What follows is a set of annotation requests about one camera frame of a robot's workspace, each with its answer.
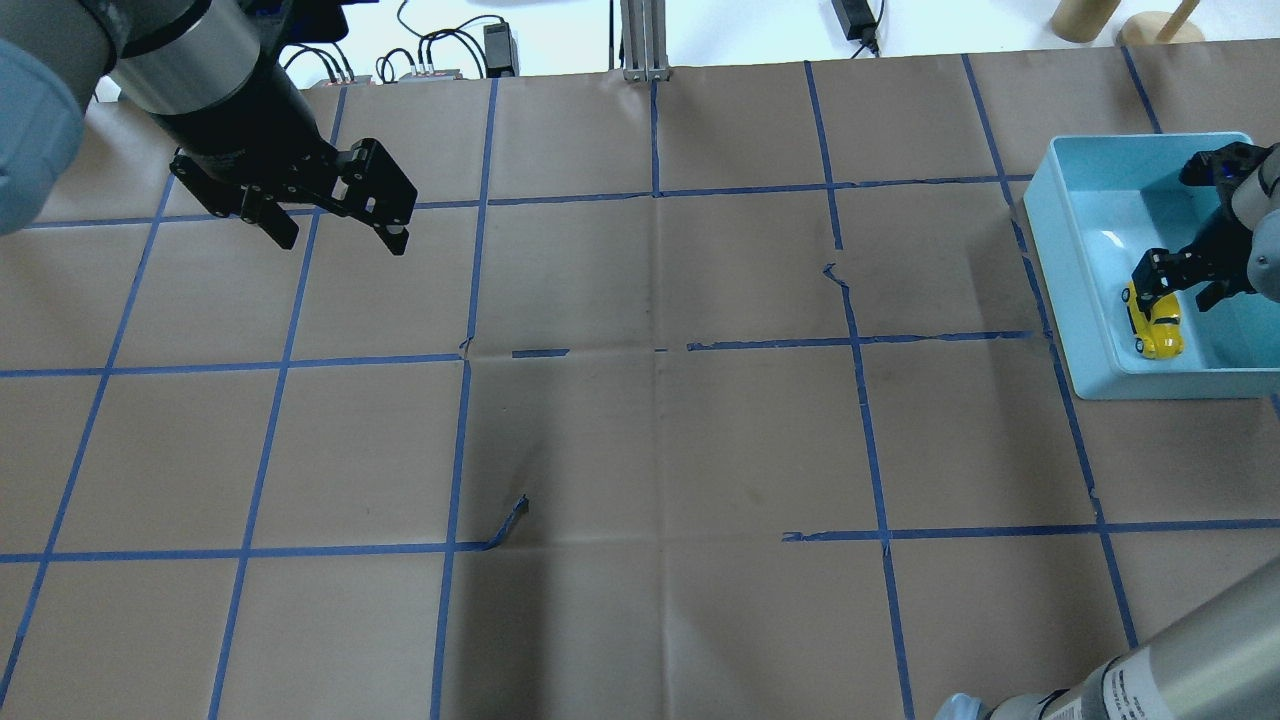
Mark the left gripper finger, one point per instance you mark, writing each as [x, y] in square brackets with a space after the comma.
[260, 209]
[374, 190]

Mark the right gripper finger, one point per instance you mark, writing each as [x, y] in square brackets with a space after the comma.
[1161, 271]
[1221, 285]

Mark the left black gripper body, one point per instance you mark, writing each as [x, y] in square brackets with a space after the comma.
[243, 124]

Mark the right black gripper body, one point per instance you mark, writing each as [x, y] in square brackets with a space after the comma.
[1222, 246]

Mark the yellow beetle toy car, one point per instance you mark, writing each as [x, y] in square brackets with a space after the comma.
[1157, 334]

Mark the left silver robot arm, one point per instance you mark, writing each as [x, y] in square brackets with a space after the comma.
[208, 73]

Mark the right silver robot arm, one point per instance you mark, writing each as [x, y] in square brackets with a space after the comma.
[1218, 662]

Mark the light blue plastic bin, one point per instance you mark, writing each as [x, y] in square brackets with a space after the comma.
[1095, 205]

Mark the wooden stand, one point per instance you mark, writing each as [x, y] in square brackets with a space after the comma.
[1162, 28]

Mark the cardboard tube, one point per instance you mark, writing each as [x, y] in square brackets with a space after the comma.
[1082, 21]

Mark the black power adapter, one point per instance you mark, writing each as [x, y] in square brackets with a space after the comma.
[858, 19]

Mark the brown paper table cover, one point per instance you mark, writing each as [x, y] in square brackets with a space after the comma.
[738, 396]

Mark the usb hub with cables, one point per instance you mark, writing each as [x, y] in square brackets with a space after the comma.
[386, 74]

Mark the aluminium frame post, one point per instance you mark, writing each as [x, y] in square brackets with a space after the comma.
[643, 44]

